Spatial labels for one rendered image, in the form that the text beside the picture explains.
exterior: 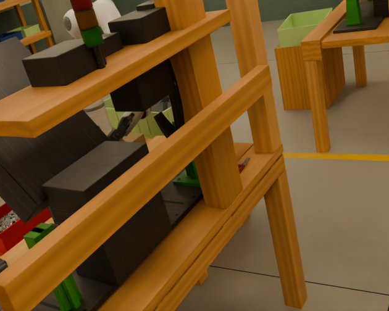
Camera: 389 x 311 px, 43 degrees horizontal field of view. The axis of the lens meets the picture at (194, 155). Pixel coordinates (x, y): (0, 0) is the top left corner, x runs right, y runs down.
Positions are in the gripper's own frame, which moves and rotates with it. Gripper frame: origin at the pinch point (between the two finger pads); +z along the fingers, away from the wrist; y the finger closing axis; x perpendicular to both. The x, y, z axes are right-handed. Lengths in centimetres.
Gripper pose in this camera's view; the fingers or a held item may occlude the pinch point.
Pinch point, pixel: (116, 137)
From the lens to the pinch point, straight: 180.3
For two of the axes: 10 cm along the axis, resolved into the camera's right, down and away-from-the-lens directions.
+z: -4.3, 6.9, -5.9
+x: 8.3, 5.5, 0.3
